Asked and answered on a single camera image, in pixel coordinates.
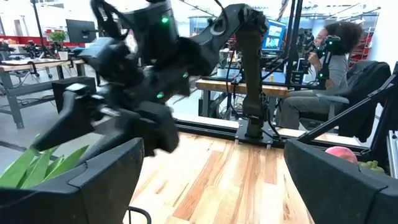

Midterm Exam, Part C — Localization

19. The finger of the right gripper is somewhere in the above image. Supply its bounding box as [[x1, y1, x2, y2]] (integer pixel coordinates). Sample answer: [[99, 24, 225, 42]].
[[51, 77, 97, 113], [32, 91, 108, 152]]

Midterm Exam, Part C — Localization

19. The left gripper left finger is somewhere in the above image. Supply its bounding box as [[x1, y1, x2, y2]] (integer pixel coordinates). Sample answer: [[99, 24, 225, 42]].
[[0, 138, 146, 224]]

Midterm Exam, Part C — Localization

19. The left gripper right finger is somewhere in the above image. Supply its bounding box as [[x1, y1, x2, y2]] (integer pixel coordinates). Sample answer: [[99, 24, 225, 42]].
[[283, 138, 398, 224]]

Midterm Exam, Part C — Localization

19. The pink peach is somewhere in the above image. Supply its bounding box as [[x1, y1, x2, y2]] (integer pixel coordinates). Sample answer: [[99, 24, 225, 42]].
[[325, 146, 359, 164]]

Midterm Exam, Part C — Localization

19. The black wire basket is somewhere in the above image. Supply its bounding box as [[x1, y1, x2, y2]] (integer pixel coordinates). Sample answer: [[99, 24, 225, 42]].
[[126, 205, 152, 224]]

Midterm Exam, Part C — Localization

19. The grey metal work table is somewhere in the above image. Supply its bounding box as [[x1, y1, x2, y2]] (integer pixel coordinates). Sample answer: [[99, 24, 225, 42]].
[[0, 58, 87, 130]]

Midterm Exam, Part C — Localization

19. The potted green plant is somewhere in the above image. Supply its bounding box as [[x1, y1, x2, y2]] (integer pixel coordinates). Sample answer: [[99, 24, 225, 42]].
[[48, 29, 70, 60]]

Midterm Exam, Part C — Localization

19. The black computer monitor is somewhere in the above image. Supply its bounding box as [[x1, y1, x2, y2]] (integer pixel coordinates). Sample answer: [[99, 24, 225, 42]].
[[65, 19, 98, 44]]

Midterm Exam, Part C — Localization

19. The wooden top workbench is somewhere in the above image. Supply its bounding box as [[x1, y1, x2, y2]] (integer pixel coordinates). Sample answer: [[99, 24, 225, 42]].
[[195, 78, 290, 119]]

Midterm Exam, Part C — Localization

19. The black office chair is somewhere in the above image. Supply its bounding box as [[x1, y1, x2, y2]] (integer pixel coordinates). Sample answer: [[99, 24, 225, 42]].
[[298, 60, 393, 144]]

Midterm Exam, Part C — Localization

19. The person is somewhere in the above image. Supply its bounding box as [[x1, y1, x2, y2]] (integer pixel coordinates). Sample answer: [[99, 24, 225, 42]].
[[278, 21, 364, 130]]

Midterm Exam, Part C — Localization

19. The monitor with blue screen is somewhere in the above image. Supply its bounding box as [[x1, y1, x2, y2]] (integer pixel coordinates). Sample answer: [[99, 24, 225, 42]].
[[262, 19, 287, 52]]

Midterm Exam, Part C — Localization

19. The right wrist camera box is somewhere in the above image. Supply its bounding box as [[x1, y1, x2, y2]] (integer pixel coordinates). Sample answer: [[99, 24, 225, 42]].
[[79, 37, 144, 91]]

